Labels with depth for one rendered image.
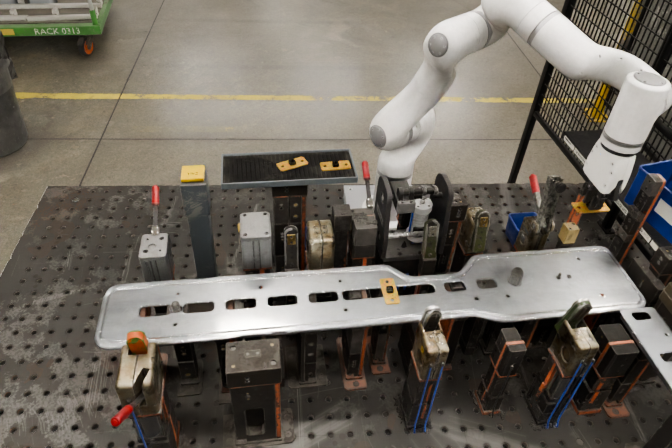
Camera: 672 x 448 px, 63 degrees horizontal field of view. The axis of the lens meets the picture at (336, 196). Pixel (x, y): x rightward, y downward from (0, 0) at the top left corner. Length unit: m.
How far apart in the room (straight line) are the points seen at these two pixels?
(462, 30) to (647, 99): 0.44
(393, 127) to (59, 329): 1.15
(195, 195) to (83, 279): 0.58
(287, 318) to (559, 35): 0.88
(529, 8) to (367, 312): 0.79
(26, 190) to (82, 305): 1.81
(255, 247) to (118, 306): 0.36
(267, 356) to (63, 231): 1.11
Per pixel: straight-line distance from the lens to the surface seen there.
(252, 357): 1.27
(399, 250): 1.59
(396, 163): 1.76
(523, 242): 1.70
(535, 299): 1.52
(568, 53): 1.29
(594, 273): 1.66
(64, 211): 2.24
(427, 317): 1.28
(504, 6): 1.35
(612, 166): 1.33
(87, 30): 4.87
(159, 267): 1.48
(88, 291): 1.92
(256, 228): 1.42
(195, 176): 1.52
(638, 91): 1.25
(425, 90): 1.56
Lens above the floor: 2.08
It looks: 40 degrees down
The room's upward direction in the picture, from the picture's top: 4 degrees clockwise
